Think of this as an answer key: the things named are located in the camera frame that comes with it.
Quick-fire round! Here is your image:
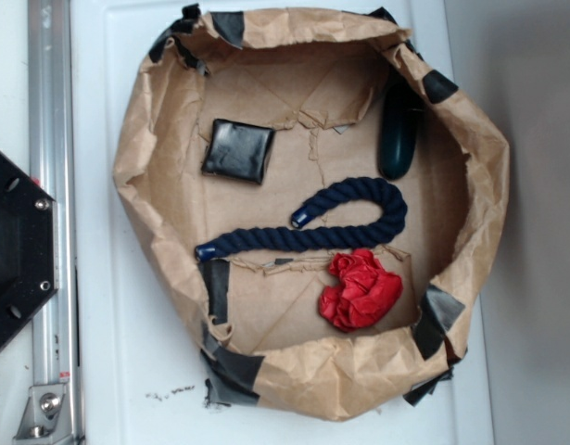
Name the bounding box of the black box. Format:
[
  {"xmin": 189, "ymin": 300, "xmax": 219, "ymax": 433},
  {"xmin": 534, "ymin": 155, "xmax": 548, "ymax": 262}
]
[{"xmin": 201, "ymin": 119, "xmax": 276, "ymax": 184}]

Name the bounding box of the brown paper bag tray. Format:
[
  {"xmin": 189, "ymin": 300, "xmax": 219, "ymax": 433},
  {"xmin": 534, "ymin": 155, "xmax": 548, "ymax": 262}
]
[{"xmin": 113, "ymin": 6, "xmax": 509, "ymax": 421}]

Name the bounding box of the crumpled red paper ball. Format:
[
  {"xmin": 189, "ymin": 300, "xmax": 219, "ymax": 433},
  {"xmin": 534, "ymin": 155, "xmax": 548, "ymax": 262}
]
[{"xmin": 318, "ymin": 248, "xmax": 403, "ymax": 333}]

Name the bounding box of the dark green oval object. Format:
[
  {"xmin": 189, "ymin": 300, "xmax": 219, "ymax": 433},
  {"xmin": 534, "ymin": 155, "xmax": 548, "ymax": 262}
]
[{"xmin": 378, "ymin": 83, "xmax": 422, "ymax": 181}]

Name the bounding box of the navy blue twisted rope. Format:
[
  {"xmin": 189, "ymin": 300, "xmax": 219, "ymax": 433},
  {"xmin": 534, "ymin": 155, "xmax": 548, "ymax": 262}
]
[{"xmin": 195, "ymin": 177, "xmax": 409, "ymax": 265}]

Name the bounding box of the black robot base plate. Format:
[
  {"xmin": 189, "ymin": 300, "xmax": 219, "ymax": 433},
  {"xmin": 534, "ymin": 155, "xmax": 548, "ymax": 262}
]
[{"xmin": 0, "ymin": 151, "xmax": 57, "ymax": 352}]

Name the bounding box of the aluminium extrusion rail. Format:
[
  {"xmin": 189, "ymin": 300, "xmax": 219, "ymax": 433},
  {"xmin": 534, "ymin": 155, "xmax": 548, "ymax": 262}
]
[{"xmin": 28, "ymin": 1, "xmax": 84, "ymax": 444}]

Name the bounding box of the metal corner bracket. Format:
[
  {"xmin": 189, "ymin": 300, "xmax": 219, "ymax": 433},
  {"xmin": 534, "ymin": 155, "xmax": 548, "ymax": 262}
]
[{"xmin": 12, "ymin": 383, "xmax": 75, "ymax": 445}]

